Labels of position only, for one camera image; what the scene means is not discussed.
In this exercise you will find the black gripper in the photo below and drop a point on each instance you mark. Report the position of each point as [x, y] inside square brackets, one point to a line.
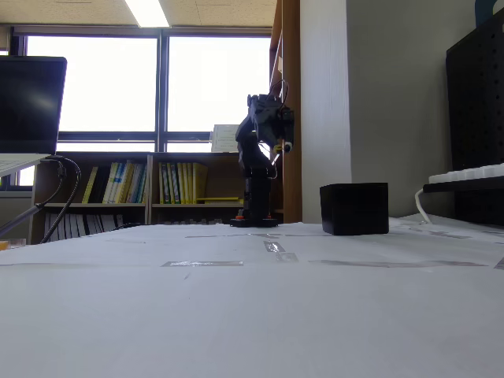
[276, 131]

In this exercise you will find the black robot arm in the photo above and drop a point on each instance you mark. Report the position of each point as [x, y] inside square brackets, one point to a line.
[256, 189]

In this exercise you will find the black box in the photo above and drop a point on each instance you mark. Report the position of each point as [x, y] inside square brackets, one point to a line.
[354, 208]

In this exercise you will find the paper sign in stand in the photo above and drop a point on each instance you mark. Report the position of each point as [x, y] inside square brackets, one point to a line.
[224, 138]

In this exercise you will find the tall wooden bookshelf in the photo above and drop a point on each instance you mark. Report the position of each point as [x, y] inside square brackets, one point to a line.
[293, 59]

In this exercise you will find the flat lying yellow book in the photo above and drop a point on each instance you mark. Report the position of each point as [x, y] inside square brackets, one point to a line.
[218, 199]

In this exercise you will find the wide yellow binder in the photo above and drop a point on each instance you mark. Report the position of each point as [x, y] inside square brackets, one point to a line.
[200, 182]

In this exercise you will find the upright clear tape strip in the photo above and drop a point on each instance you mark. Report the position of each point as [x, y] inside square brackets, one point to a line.
[274, 247]

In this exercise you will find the short clear tape strip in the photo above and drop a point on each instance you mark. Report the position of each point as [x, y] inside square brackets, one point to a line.
[202, 263]

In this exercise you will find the low wooden bookshelf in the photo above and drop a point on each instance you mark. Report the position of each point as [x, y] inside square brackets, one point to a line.
[149, 208]

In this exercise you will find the long clear tape strip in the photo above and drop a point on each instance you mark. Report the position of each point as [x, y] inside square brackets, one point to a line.
[397, 263]

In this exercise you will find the white paper table cover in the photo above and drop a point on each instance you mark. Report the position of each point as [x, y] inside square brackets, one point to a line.
[236, 307]

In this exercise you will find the black shelf tray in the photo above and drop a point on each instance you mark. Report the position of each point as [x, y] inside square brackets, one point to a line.
[464, 186]

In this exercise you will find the white keyboard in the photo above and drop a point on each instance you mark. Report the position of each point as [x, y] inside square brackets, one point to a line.
[468, 173]

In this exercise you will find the ceiling light panel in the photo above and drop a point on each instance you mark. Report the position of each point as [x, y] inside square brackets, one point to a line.
[147, 12]

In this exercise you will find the leaning yellow book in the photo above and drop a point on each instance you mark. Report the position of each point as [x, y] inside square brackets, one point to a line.
[90, 185]

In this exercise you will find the black pegboard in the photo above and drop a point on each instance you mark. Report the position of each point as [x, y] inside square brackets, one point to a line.
[478, 98]

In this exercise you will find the row of white binders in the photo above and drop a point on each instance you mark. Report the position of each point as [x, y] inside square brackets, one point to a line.
[78, 225]

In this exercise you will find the dark teal object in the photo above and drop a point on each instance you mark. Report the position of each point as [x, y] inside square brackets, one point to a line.
[486, 12]

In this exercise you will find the laptop with black screen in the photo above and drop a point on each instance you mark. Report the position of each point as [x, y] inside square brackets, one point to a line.
[27, 102]

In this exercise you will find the grey gooseneck holder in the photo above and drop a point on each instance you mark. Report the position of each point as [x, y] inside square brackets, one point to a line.
[19, 218]

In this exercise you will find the small orange object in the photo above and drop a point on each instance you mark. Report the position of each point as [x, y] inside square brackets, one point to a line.
[3, 245]

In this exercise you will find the window with dark frame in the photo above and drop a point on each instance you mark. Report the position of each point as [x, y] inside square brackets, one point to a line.
[159, 90]

